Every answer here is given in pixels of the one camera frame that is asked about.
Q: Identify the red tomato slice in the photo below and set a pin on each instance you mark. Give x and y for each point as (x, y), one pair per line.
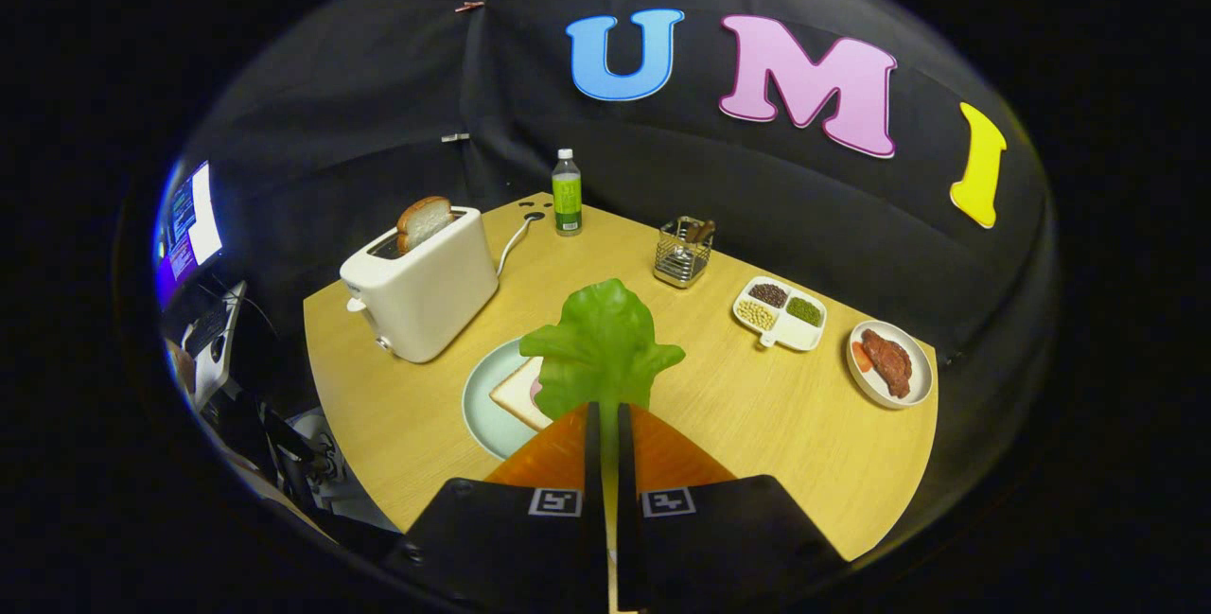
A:
(861, 357)

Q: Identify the white bread slice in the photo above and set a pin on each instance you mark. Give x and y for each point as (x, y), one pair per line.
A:
(518, 396)

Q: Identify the grey office equipment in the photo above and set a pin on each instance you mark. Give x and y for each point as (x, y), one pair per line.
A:
(216, 349)

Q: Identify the green label drink bottle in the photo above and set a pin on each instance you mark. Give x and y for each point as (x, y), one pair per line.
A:
(567, 202)

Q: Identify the brown crust toast slice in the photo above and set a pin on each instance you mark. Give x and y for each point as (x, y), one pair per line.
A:
(423, 221)

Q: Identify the round white meat plate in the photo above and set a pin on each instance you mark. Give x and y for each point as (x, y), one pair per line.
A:
(922, 368)

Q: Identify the black backdrop cloth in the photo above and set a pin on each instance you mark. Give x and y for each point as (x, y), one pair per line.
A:
(378, 122)

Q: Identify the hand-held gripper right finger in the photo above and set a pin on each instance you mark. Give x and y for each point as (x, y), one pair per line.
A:
(719, 548)

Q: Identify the green lettuce leaf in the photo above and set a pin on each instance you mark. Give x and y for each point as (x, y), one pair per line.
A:
(605, 340)

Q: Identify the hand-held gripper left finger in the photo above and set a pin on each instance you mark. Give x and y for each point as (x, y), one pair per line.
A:
(511, 548)

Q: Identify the white divided bean dish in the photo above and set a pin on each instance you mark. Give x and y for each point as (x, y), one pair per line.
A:
(785, 330)

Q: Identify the white toaster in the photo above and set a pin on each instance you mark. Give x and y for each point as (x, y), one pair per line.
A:
(426, 302)

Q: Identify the computer monitor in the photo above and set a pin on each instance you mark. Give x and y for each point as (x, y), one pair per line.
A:
(194, 226)

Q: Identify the pale green round plate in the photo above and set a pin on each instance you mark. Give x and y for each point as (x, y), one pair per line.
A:
(482, 406)

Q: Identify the brown meat steak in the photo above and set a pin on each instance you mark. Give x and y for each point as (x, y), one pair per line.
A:
(889, 363)

